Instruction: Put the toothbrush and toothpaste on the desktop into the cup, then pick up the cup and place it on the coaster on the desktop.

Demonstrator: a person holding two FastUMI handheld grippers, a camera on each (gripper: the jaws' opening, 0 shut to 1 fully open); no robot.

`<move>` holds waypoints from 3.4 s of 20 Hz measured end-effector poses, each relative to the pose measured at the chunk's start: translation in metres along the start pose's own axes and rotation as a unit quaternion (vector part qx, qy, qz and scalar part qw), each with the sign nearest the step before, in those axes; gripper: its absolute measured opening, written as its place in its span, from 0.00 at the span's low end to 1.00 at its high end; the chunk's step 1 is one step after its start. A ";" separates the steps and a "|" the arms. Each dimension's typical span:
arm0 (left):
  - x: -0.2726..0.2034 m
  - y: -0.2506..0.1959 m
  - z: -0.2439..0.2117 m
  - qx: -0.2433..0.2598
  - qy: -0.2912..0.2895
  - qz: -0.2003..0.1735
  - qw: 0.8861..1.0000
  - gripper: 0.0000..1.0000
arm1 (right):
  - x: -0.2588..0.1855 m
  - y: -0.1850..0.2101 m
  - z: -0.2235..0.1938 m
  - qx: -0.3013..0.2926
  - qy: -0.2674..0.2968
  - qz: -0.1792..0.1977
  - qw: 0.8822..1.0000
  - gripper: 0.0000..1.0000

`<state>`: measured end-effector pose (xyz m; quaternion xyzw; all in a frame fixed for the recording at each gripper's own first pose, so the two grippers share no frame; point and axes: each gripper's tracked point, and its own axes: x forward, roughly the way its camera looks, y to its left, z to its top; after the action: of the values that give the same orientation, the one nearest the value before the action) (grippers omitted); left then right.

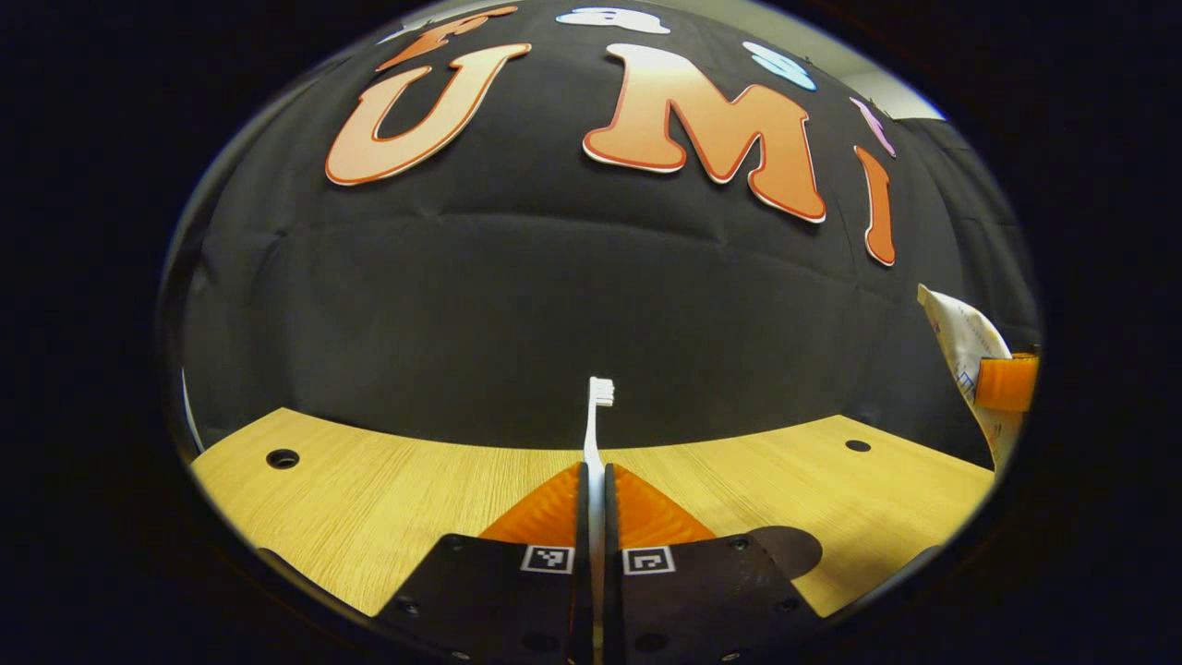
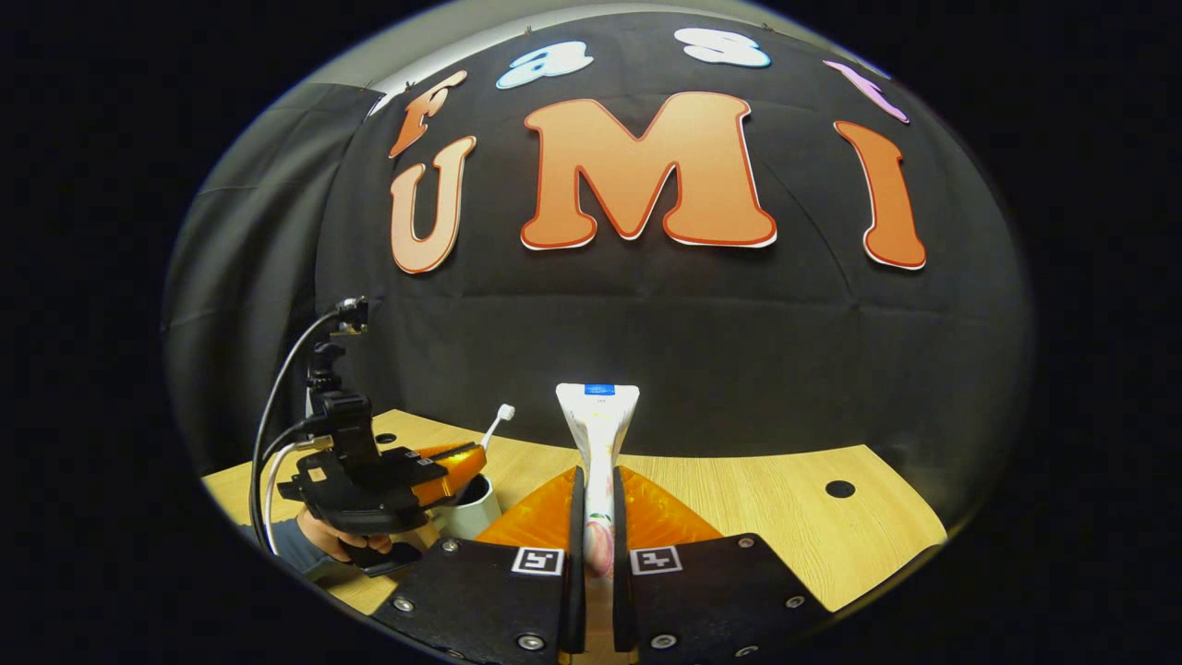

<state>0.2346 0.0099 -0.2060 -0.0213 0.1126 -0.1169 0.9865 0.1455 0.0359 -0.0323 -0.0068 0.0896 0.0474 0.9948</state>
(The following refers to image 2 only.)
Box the wooden desktop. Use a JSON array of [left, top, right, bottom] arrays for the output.
[[201, 409, 949, 665]]

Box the dark side curtain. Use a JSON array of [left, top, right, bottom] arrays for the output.
[[162, 81, 384, 477]]

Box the white cable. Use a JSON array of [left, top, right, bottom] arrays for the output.
[[263, 436, 335, 555]]

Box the white toothpaste tube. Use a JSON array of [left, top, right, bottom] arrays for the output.
[[555, 382, 641, 581]]

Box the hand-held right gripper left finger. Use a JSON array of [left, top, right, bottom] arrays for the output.
[[369, 465, 586, 665]]

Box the black backdrop cloth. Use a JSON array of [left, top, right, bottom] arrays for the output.
[[314, 11, 1035, 527]]

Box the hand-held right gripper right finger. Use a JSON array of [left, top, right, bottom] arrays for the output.
[[611, 465, 832, 661]]

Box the black cable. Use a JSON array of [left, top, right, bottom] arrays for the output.
[[249, 309, 344, 555]]

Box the light blue cup wooden handle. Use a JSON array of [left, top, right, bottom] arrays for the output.
[[414, 473, 502, 552]]

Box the white toothbrush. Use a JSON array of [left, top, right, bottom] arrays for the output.
[[478, 404, 516, 451]]

